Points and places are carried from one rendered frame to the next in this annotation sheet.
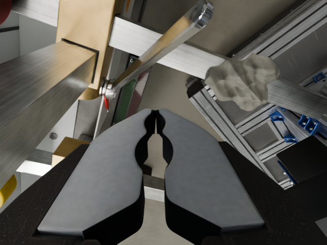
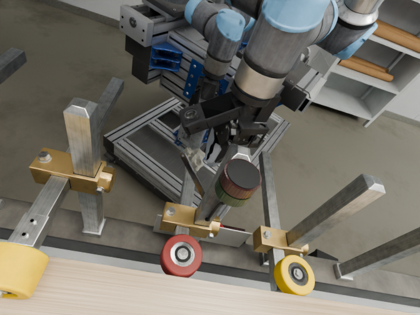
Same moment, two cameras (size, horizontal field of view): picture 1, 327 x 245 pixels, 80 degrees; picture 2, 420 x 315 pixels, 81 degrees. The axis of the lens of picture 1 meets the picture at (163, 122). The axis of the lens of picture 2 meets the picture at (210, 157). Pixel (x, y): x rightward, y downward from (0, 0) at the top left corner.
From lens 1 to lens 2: 45 cm
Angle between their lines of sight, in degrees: 34
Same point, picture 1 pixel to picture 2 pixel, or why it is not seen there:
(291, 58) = (168, 162)
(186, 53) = (187, 179)
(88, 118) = (245, 260)
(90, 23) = (185, 212)
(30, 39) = not seen: outside the picture
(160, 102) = not seen: hidden behind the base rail
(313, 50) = (160, 152)
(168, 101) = not seen: hidden behind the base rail
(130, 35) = (185, 200)
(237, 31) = (154, 207)
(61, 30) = (190, 224)
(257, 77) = (190, 154)
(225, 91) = (199, 162)
